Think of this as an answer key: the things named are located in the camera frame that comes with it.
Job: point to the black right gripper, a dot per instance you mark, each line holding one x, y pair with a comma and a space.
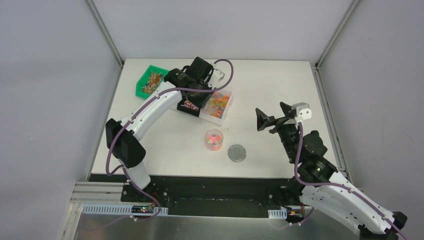
286, 110

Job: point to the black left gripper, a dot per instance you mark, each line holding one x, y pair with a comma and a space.
193, 100

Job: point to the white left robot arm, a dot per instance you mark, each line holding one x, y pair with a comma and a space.
123, 137

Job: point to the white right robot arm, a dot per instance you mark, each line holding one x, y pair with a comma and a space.
319, 184

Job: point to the black swirl lollipop bin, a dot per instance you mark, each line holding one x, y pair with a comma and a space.
187, 107

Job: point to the white star candy bin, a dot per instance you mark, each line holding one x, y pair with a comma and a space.
217, 107

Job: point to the clear plastic jar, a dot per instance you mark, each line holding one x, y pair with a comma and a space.
213, 139

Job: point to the green candy bin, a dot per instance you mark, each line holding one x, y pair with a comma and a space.
150, 81

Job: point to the clear jar lid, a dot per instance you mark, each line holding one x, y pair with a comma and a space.
237, 153

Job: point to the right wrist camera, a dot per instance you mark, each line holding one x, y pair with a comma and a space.
298, 113

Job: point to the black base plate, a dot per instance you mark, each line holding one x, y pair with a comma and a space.
217, 196

